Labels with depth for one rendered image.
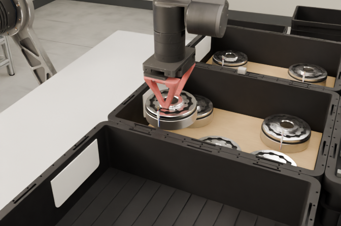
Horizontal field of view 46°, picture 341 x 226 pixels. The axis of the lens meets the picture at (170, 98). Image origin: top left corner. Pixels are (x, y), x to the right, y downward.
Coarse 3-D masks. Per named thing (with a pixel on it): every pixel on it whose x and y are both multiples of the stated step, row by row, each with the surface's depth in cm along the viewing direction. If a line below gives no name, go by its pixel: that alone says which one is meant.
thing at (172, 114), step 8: (152, 96) 81; (184, 96) 80; (192, 96) 80; (152, 104) 79; (184, 104) 78; (192, 104) 79; (152, 112) 76; (160, 112) 76; (168, 112) 76; (176, 112) 76; (184, 112) 76
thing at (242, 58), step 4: (216, 52) 120; (220, 52) 120; (224, 52) 120; (236, 52) 120; (240, 52) 120; (216, 56) 118; (220, 56) 117; (240, 56) 117; (244, 56) 117; (216, 60) 115; (220, 60) 115; (224, 60) 114; (228, 60) 114; (232, 60) 114; (236, 60) 114; (240, 60) 115; (244, 60) 114; (224, 64) 113; (228, 64) 113; (232, 64) 113; (236, 64) 113; (240, 64) 113
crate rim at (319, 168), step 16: (256, 80) 90; (272, 80) 89; (128, 96) 83; (336, 96) 83; (112, 112) 78; (144, 128) 73; (208, 144) 69; (256, 160) 65; (272, 160) 65; (320, 160) 65; (320, 176) 62
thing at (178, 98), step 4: (164, 96) 80; (176, 96) 80; (180, 96) 79; (164, 100) 79; (180, 100) 78; (172, 104) 77; (176, 104) 77; (180, 104) 77; (168, 108) 77; (172, 108) 77
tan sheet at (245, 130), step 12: (216, 108) 98; (216, 120) 93; (228, 120) 93; (240, 120) 93; (252, 120) 93; (180, 132) 89; (192, 132) 89; (204, 132) 89; (216, 132) 89; (228, 132) 89; (240, 132) 89; (252, 132) 89; (312, 132) 89; (240, 144) 85; (252, 144) 85; (264, 144) 85; (312, 144) 85; (288, 156) 82; (300, 156) 82; (312, 156) 82; (312, 168) 78
